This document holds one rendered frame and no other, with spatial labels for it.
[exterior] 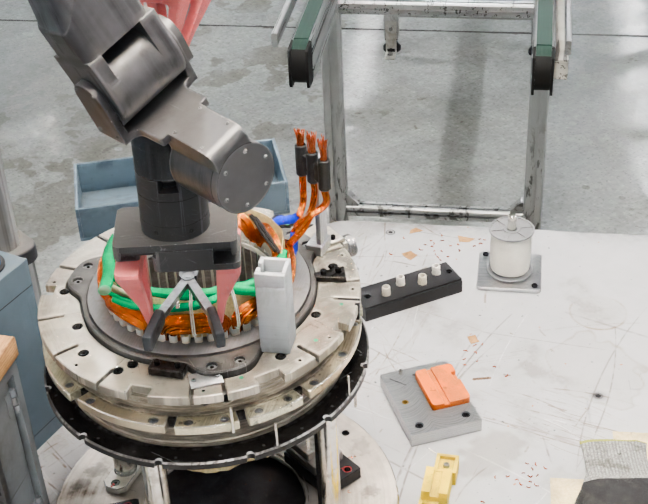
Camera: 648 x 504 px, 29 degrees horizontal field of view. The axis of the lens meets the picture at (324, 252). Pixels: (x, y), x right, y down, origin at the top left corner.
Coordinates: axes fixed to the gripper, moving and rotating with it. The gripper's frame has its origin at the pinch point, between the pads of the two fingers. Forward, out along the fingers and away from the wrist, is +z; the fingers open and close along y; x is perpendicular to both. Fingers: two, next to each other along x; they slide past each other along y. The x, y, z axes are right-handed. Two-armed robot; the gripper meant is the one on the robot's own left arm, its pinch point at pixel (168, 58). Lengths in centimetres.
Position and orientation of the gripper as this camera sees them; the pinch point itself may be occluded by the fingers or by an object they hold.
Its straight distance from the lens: 115.6
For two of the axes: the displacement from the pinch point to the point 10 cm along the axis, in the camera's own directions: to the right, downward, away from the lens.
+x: -9.0, -1.3, 4.1
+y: 4.3, -2.4, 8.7
